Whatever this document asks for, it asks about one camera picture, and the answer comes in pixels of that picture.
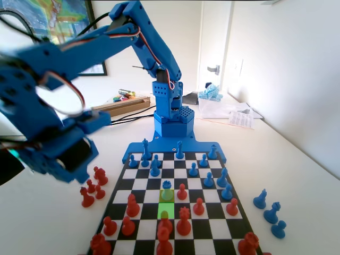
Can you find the white door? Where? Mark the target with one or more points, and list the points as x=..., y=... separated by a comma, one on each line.
x=212, y=40

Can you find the red chess rook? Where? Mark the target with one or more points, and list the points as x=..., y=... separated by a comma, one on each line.
x=248, y=244
x=100, y=245

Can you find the black dark object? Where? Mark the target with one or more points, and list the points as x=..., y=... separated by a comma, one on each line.
x=8, y=170

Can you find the silver yellow tube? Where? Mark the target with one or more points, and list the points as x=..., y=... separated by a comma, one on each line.
x=127, y=92

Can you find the blue white cloth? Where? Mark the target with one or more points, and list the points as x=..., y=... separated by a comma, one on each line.
x=211, y=93

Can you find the black notebook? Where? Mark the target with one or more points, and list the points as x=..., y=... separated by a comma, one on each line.
x=191, y=98

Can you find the coloured marker set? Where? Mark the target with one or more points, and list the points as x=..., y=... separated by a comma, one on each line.
x=121, y=99

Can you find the blue chess bishop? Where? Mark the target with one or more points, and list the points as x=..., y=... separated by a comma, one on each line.
x=260, y=200
x=222, y=179

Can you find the long cardboard box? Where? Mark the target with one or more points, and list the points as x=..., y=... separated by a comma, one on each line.
x=127, y=105

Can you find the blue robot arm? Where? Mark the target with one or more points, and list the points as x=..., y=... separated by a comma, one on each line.
x=148, y=40

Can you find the green plastic box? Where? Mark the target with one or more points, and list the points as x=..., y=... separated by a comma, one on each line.
x=12, y=153

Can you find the red chess queen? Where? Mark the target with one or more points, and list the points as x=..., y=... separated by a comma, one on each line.
x=183, y=225

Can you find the red chess king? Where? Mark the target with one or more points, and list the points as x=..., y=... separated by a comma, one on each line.
x=164, y=244

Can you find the black white chessboard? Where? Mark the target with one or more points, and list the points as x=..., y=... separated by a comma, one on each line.
x=148, y=183

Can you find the red chess pawn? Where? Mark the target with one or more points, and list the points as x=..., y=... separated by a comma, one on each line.
x=100, y=194
x=128, y=228
x=198, y=207
x=87, y=202
x=91, y=188
x=182, y=193
x=109, y=228
x=232, y=208

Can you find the blue chess knight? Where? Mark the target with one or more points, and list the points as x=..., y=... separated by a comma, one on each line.
x=154, y=170

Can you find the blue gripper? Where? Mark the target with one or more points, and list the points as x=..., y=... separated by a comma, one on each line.
x=75, y=156

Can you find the black framed poster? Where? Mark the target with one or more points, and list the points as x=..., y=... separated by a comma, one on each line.
x=66, y=13

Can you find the blue piece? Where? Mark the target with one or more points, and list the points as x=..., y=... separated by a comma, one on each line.
x=179, y=151
x=145, y=147

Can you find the clear plastic bag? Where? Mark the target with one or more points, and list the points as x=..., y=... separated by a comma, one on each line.
x=217, y=109

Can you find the printed paper sheet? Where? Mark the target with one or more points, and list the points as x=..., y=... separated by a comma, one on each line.
x=241, y=119

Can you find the captured blue chess pieces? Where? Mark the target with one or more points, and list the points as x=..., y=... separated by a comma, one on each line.
x=272, y=213

